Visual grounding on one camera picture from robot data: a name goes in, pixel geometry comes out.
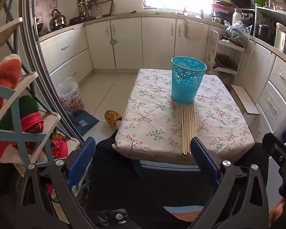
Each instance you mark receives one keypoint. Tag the steel kettle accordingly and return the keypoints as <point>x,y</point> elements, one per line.
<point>57,19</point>

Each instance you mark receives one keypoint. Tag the grey sliding door frame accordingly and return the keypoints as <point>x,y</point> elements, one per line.
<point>35,59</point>

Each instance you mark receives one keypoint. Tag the person's leg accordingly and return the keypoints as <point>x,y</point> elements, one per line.
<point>114,171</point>

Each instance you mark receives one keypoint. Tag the dish rack with bowls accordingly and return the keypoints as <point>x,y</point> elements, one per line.
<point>220,9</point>

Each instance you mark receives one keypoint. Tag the low wooden bench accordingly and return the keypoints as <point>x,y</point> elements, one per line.
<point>245,99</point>

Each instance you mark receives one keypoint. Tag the blue dustpan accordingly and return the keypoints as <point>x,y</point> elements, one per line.
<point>84,121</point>

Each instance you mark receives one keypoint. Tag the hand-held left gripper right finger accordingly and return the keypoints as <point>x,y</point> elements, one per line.
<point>205,157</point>

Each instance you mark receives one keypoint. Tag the bundle of wooden chopsticks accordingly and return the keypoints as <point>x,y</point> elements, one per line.
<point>188,128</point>

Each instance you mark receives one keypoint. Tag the steel pot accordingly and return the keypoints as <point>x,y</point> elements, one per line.
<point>264,34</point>

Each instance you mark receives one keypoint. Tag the wall utensil rack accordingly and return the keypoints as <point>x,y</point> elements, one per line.
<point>88,1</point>

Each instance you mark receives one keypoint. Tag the orange plush toy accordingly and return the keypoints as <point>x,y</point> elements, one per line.
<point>7,71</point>

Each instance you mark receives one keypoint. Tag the white and blue shelf rack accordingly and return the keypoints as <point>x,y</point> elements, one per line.
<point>16,133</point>

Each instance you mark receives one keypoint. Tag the white electric jug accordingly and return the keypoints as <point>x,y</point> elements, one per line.
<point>281,38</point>

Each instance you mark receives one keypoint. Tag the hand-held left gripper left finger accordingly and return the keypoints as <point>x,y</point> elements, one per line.
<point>82,157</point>

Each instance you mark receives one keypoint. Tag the person's right hand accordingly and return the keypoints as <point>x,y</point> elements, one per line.
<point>277,213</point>

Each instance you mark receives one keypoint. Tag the black frying pan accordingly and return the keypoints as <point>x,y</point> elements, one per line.
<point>79,20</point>

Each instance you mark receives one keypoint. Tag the black wok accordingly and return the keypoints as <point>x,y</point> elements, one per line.
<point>38,27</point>

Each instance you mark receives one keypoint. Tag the plastic bag of greens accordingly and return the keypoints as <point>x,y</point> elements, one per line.
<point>238,33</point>

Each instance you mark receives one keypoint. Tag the floral tablecloth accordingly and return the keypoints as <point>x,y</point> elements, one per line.
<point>152,114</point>

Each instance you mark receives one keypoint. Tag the cream door cabinet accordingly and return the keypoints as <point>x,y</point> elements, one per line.
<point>143,43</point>

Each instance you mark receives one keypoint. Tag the white thermos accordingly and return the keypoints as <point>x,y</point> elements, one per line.
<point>237,18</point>

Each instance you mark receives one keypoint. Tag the yellow patterned slipper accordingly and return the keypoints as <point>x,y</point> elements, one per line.
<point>112,116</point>

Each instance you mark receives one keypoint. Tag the green round item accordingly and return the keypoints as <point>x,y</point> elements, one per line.
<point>26,105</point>

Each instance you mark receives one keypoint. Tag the floral trash bin with bag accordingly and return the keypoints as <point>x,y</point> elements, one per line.
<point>70,95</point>

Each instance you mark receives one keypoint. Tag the white metal shelf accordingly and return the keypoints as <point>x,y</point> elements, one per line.
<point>274,10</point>

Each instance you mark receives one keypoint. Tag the black framed tray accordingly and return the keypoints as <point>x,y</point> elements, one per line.
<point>110,7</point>

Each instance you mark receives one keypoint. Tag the cream drawer cabinet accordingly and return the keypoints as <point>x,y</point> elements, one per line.
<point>66,52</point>
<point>276,88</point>

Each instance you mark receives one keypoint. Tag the white trolley cart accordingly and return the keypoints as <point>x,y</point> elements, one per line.
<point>228,50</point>

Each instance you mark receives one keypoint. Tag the teal perforated plastic basket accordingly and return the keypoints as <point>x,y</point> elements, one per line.
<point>183,85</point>

